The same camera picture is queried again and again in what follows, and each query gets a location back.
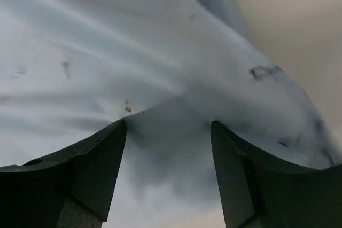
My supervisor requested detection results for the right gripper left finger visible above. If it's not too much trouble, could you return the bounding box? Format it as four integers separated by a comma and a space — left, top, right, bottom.
1, 120, 127, 227

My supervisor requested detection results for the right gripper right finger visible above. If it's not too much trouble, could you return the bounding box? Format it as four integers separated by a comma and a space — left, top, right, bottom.
211, 121, 341, 227

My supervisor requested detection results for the light blue pillowcase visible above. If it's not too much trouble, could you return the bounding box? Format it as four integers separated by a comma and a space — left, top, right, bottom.
1, 0, 341, 227

